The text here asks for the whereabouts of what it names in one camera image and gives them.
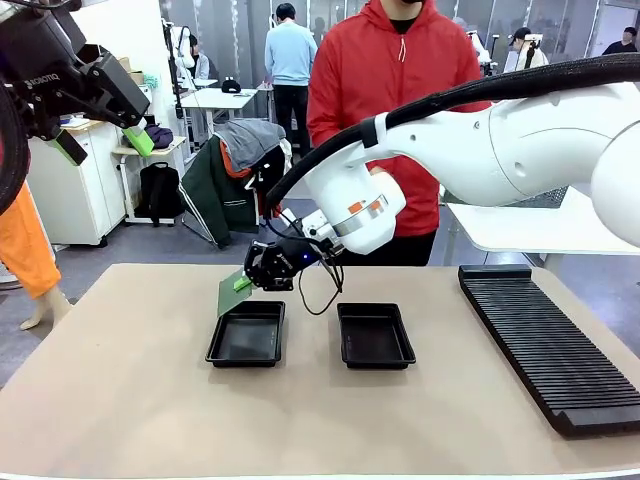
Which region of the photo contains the man in light-blue sweater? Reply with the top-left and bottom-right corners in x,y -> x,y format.
263,2 -> 319,159

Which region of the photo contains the white work table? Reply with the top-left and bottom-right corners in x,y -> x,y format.
178,87 -> 259,151

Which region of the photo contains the grey hooded jacket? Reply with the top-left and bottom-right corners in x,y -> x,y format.
214,118 -> 287,174

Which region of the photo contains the arm's black braided hose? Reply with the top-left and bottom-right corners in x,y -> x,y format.
0,82 -> 32,217
263,52 -> 640,221

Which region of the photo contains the dark green jacket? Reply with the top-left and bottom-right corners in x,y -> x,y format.
178,134 -> 261,250

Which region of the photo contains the left arm's black braided hose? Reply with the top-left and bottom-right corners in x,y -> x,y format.
0,82 -> 32,217

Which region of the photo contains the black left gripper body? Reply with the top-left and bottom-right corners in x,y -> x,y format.
0,7 -> 87,140

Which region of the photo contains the black garment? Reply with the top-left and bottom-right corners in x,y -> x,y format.
244,144 -> 286,221

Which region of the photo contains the white cabinet with wooden top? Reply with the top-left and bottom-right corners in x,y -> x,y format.
27,119 -> 127,247

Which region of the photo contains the person in red hoodie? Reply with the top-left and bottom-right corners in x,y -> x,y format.
305,0 -> 494,268

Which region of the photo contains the black plastic ESD tray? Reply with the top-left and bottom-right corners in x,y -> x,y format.
336,301 -> 417,371
204,299 -> 287,369

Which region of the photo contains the seated person in grey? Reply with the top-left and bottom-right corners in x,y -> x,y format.
185,33 -> 211,81

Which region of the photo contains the purple bag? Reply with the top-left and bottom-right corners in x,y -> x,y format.
144,124 -> 175,150

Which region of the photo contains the right arm's black braided hose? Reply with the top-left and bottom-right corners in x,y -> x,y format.
263,52 -> 640,221

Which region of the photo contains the person in black top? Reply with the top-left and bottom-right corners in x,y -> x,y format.
602,25 -> 640,56

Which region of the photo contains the person in beige top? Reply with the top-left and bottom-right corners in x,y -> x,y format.
507,27 -> 551,74

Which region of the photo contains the black slotted board rack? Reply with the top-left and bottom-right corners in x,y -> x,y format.
457,263 -> 640,440

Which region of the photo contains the black backpack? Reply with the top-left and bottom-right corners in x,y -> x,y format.
137,161 -> 184,227

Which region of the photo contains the small wooden-top side table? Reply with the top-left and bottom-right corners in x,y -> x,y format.
112,135 -> 189,225

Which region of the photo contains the person's red-sleeved right forearm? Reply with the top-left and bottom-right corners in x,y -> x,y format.
306,99 -> 369,149

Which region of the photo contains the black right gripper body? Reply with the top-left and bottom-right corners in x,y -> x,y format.
252,237 -> 335,293

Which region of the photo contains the green circuit board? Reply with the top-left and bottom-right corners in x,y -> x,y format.
217,272 -> 254,317

